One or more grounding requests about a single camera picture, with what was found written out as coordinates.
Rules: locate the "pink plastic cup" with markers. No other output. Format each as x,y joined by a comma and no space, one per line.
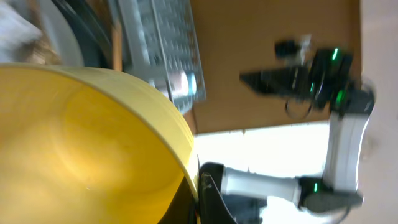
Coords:
179,84

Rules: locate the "grey round plate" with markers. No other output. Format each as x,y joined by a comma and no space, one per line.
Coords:
60,34

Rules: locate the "yellow bowl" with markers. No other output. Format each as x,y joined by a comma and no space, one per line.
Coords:
89,145

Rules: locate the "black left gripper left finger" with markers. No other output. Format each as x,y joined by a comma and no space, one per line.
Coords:
182,207

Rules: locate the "grey dishwasher rack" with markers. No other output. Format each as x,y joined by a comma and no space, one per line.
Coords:
159,38

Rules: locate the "crumpled white tissue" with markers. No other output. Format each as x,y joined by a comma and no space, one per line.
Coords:
17,35

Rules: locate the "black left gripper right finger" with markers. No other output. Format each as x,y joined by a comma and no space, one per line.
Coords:
212,208

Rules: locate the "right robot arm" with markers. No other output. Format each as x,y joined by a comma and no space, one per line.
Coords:
325,82

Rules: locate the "wooden chopstick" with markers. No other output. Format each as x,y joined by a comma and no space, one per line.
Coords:
117,47

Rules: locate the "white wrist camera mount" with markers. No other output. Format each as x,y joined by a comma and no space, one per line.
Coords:
293,51

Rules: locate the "light blue plastic cup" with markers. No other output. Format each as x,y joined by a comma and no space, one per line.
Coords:
192,83

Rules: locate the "round black tray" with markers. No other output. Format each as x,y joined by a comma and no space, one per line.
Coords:
93,39

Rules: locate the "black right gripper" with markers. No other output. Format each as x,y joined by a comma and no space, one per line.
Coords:
292,81

